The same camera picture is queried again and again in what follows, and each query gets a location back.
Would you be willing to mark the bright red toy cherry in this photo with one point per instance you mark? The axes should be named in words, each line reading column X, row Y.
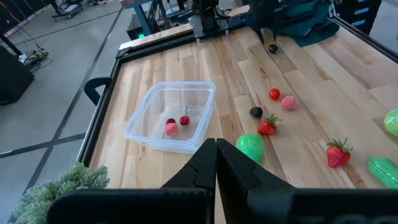
column 274, row 94

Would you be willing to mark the green artificial potted plant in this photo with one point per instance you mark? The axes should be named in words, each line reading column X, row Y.
column 62, row 186

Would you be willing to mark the smooth black toy berry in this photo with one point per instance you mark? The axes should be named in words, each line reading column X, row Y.
column 273, row 48

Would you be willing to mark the green toy cucumber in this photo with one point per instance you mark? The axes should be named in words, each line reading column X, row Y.
column 385, row 172

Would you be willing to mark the clear plastic tupperware container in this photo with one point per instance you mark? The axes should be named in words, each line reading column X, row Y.
column 174, row 99

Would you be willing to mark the bumpy black toy blackberry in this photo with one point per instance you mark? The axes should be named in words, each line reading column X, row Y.
column 256, row 112

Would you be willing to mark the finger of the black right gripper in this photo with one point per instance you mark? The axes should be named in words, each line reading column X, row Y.
column 260, row 34
column 275, row 33

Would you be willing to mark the light green toy cabbage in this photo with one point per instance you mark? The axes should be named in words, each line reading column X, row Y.
column 392, row 123

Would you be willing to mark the black wheeled stand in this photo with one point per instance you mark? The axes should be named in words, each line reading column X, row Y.
column 66, row 7

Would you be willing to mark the dark green cloth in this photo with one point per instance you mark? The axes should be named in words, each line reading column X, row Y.
column 311, row 31

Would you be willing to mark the dark red toy raspberry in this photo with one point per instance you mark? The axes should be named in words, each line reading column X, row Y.
column 170, row 120

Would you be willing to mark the black equipment blue stripes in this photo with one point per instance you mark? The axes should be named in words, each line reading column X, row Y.
column 348, row 18

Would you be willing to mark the black computer green light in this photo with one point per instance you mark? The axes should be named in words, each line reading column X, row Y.
column 135, row 31

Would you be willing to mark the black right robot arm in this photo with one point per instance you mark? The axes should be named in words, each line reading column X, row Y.
column 205, row 12

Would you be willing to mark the red toy strawberry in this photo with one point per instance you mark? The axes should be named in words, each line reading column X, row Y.
column 266, row 127
column 337, row 155

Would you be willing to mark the green ball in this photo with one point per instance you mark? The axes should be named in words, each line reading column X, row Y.
column 250, row 146

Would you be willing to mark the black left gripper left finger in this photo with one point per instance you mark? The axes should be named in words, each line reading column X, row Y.
column 202, row 168

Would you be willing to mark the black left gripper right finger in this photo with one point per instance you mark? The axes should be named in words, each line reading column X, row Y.
column 236, row 174

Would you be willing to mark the blue frame workbench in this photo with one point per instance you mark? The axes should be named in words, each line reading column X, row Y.
column 141, row 15

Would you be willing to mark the black floor case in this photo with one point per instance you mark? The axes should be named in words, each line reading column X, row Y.
column 14, row 77

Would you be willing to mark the dark red toy cherry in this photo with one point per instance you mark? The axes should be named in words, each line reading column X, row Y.
column 184, row 120

